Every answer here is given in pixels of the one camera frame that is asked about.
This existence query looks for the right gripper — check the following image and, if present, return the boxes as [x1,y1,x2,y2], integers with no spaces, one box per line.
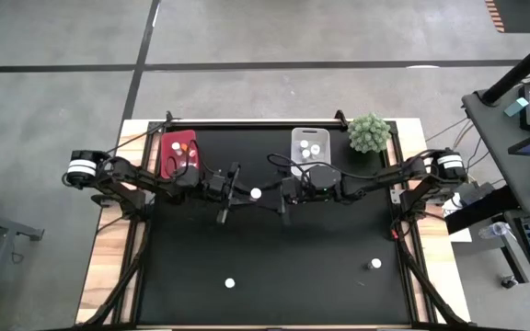
[260,164,343,227]

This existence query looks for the clear plastic bin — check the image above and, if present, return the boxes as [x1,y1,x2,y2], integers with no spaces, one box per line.
[290,127,333,178]

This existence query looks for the black desk pole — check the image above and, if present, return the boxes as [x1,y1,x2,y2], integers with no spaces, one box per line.
[480,29,530,106]

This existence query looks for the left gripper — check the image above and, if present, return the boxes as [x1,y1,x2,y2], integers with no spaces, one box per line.
[206,160,255,226]

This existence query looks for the grey electronics box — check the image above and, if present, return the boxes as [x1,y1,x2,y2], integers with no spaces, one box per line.
[457,181,496,206]

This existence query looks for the thin taut black cable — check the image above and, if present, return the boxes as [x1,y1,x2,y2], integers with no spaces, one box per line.
[106,117,188,155]

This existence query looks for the small teal box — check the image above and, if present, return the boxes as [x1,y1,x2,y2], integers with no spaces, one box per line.
[503,97,530,118]

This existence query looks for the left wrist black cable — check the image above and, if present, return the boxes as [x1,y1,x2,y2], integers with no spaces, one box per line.
[164,140,211,181]

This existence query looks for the clear plastic water bottle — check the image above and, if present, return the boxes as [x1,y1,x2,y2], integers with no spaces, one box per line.
[478,221,514,240]

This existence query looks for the black striped-edge floor mat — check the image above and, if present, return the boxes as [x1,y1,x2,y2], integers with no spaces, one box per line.
[484,0,530,34]

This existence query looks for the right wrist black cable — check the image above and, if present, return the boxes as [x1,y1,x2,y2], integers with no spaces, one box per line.
[266,153,353,181]

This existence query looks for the red plastic bin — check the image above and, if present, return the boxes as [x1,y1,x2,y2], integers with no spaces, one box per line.
[160,129,201,180]

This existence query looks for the grey side desk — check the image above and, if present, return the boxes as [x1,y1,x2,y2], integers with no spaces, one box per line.
[461,68,530,217]

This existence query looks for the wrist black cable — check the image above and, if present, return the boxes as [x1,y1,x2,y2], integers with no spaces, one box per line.
[266,153,353,181]
[164,140,211,181]

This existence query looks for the black desk support bar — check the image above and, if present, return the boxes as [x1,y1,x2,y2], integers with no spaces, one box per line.
[444,183,522,235]

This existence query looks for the green potted plant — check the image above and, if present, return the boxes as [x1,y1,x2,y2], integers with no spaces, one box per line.
[346,112,393,155]

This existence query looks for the black table mat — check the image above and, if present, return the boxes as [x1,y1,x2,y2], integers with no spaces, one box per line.
[138,126,411,325]

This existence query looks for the black aluminium station frame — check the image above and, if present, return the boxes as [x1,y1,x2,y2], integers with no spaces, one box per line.
[78,109,476,331]

